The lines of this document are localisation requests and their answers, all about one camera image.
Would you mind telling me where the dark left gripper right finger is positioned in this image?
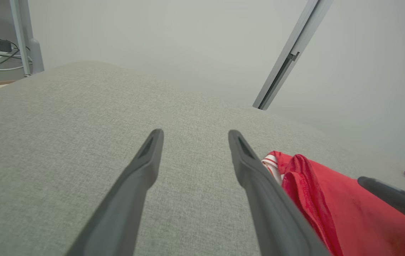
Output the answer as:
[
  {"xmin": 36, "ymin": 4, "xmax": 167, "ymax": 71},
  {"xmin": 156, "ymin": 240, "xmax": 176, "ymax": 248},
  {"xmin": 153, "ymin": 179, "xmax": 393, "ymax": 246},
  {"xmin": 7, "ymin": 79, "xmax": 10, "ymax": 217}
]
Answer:
[{"xmin": 228, "ymin": 129, "xmax": 331, "ymax": 256}]

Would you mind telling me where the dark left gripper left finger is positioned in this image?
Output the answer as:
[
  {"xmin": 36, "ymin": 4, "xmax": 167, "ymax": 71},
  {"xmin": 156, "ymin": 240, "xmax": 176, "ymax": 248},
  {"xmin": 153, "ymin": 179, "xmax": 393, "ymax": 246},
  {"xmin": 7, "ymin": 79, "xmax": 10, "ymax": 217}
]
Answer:
[{"xmin": 65, "ymin": 128, "xmax": 165, "ymax": 256}]

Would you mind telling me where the white power strip with cables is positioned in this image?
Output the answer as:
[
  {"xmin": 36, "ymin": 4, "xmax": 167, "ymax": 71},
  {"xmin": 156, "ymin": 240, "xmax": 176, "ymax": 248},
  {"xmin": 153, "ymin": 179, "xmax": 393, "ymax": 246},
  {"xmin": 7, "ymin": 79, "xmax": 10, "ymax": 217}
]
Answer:
[{"xmin": 0, "ymin": 39, "xmax": 33, "ymax": 71}]

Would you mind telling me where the red and white garment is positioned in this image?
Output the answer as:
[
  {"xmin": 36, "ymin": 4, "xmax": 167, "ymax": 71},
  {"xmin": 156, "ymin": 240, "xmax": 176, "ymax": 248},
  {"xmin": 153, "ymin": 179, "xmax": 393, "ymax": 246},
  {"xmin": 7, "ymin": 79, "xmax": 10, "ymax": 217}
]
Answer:
[{"xmin": 261, "ymin": 150, "xmax": 405, "ymax": 256}]

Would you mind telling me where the grey metal frame leg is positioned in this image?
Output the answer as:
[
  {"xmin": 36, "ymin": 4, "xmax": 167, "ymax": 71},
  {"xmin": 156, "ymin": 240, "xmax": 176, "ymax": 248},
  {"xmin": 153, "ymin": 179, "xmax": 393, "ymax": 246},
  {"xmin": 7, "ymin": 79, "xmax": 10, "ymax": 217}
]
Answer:
[{"xmin": 9, "ymin": 0, "xmax": 45, "ymax": 77}]

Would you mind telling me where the grey partition post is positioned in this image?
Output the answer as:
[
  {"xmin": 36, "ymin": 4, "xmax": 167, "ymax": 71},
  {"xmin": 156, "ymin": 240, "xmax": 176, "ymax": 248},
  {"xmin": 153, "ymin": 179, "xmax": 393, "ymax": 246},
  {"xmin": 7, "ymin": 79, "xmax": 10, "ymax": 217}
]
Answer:
[{"xmin": 252, "ymin": 0, "xmax": 335, "ymax": 111}]

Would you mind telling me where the grey fabric sofa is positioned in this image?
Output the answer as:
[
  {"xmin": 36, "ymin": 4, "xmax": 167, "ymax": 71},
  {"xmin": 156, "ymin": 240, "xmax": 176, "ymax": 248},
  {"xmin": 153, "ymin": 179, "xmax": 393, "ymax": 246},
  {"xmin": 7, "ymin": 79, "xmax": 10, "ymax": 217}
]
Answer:
[{"xmin": 0, "ymin": 61, "xmax": 405, "ymax": 256}]

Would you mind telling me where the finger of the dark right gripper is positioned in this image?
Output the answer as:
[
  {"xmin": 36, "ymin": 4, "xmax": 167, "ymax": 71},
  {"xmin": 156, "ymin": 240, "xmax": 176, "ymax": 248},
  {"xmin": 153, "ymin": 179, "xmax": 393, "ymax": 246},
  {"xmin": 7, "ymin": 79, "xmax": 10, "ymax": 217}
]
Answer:
[{"xmin": 357, "ymin": 176, "xmax": 405, "ymax": 231}]

